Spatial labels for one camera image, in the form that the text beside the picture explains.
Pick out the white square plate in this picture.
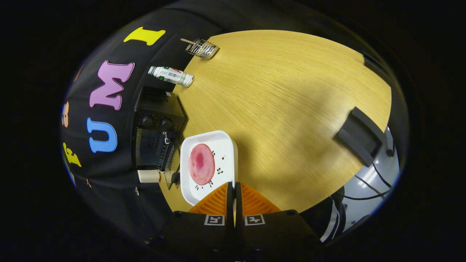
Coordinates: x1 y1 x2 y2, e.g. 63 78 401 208
180 130 238 207

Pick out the black toaster oven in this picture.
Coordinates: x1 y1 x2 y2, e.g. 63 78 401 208
131 86 187 191

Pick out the white drink bottle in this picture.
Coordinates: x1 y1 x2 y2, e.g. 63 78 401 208
148 66 195 88

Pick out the white bread toaster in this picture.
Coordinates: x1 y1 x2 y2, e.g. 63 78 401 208
137 170 161 183

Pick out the metal wire holder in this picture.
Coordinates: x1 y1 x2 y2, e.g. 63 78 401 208
185 38 220 60

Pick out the black cable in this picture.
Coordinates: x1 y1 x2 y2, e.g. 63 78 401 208
372 163 394 190
354 175 392 201

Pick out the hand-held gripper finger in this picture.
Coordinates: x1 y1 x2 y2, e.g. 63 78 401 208
234 182 321 256
145 182 235 256

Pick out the round pink food slice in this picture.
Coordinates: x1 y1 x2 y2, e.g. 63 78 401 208
189 143 216 186

